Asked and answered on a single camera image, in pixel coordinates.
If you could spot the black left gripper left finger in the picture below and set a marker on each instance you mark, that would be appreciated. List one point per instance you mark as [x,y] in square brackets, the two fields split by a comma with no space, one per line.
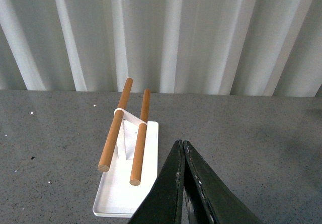
[164,202]

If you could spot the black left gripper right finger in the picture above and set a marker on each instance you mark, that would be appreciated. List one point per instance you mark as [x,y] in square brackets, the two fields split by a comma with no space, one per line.
[208,199]

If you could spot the white rack with wooden rods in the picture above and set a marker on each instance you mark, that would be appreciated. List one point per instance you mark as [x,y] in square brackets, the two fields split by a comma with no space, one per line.
[128,161]

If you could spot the white pleated curtain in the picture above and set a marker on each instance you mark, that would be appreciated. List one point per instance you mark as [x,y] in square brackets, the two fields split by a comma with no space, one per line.
[216,47]

